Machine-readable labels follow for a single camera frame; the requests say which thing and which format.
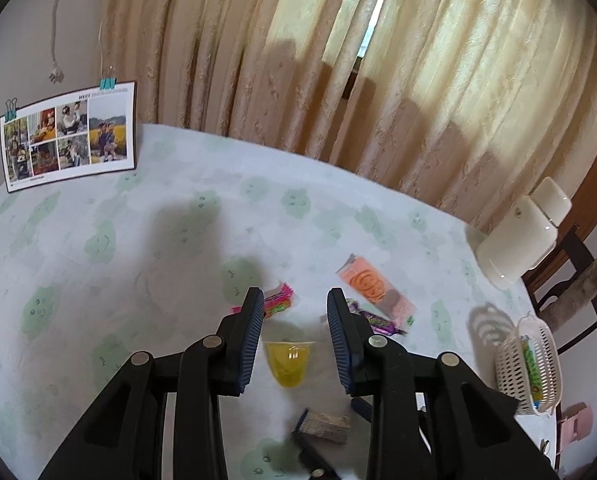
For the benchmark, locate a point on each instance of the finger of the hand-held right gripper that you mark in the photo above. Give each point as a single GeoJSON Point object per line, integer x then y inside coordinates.
{"type": "Point", "coordinates": [311, 460]}
{"type": "Point", "coordinates": [362, 408]}

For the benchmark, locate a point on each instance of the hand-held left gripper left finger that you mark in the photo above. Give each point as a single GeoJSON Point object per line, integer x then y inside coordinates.
{"type": "Point", "coordinates": [248, 340]}

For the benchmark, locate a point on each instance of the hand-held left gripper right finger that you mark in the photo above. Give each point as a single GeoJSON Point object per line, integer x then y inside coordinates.
{"type": "Point", "coordinates": [339, 340]}

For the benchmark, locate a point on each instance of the clear biscuit packet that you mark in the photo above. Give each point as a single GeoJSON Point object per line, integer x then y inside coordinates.
{"type": "Point", "coordinates": [328, 425]}

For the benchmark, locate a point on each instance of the purple candy packet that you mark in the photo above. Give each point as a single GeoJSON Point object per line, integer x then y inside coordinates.
{"type": "Point", "coordinates": [381, 322]}

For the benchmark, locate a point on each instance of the pink and green candy packet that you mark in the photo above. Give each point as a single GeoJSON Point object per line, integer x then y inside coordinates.
{"type": "Point", "coordinates": [281, 305]}

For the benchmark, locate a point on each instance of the yellow jelly cup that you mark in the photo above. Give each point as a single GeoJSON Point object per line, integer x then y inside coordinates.
{"type": "Point", "coordinates": [288, 367]}

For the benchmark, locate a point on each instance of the orange and pink snack packet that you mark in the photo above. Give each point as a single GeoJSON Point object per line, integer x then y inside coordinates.
{"type": "Point", "coordinates": [373, 285]}

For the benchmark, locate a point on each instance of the white plastic basket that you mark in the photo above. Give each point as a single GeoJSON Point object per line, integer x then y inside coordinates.
{"type": "Point", "coordinates": [510, 370]}

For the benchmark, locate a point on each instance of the green snack packet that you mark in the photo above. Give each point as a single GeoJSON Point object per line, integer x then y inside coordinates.
{"type": "Point", "coordinates": [530, 365]}

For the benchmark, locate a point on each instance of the green printed tablecloth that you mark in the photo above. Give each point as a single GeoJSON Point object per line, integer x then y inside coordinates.
{"type": "Point", "coordinates": [128, 260]}

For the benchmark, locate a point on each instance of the white thermos jug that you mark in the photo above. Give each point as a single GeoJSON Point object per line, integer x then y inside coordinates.
{"type": "Point", "coordinates": [513, 245]}

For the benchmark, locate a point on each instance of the grey furry chair cover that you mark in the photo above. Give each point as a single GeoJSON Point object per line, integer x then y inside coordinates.
{"type": "Point", "coordinates": [578, 290]}

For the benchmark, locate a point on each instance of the dark wooden chair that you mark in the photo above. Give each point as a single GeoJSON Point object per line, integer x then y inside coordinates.
{"type": "Point", "coordinates": [570, 247]}

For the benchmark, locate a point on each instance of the photo collage board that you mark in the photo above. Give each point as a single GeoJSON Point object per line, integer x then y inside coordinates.
{"type": "Point", "coordinates": [68, 140]}

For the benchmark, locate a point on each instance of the beige patterned curtain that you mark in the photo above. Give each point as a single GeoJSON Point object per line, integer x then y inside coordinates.
{"type": "Point", "coordinates": [278, 60]}

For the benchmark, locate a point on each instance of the teal binder clip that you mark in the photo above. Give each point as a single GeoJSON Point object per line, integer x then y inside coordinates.
{"type": "Point", "coordinates": [11, 112]}
{"type": "Point", "coordinates": [107, 83]}

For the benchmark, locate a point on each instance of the brown wooden door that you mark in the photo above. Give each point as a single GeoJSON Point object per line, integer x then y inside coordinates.
{"type": "Point", "coordinates": [595, 175]}

